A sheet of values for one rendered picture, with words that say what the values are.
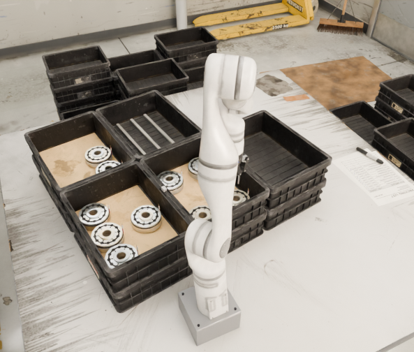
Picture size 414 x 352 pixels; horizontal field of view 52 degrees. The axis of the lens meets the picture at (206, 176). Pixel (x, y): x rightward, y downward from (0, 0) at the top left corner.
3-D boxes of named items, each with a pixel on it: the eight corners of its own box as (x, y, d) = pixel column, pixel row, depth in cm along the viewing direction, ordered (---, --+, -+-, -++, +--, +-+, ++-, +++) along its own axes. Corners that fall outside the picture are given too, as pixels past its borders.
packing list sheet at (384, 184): (424, 191, 176) (424, 191, 175) (380, 209, 169) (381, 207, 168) (371, 147, 198) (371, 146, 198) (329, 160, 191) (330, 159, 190)
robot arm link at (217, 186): (226, 174, 93) (190, 161, 97) (215, 272, 105) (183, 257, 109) (246, 160, 100) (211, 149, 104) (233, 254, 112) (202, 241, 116)
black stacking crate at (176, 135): (204, 156, 176) (204, 133, 168) (141, 183, 164) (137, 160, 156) (158, 111, 200) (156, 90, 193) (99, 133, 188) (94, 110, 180)
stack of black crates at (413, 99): (440, 144, 290) (460, 101, 267) (406, 156, 280) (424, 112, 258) (397, 114, 317) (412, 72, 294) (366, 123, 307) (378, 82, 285)
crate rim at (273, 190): (333, 163, 157) (334, 158, 156) (271, 195, 145) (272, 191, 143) (263, 113, 182) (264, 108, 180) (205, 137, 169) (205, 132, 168)
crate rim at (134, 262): (197, 234, 132) (197, 228, 131) (109, 280, 120) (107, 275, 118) (138, 165, 157) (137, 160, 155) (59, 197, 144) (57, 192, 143)
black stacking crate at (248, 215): (268, 214, 151) (271, 191, 144) (198, 252, 139) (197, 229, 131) (205, 156, 176) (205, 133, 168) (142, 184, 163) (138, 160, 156)
